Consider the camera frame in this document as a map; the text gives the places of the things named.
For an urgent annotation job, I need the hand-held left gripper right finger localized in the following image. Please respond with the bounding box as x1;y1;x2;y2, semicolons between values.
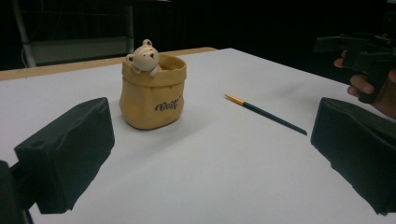
310;97;396;217

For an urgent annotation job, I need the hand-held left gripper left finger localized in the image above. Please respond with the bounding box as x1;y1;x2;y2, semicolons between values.
13;96;116;215

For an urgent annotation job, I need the dark paintbrush with gold ferrule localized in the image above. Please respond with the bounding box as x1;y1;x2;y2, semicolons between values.
224;93;308;136

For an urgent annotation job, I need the yellow bear pen holder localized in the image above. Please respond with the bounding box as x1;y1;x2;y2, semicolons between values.
119;38;188;131

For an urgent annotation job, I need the metal stand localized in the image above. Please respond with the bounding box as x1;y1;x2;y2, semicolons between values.
10;0;37;69

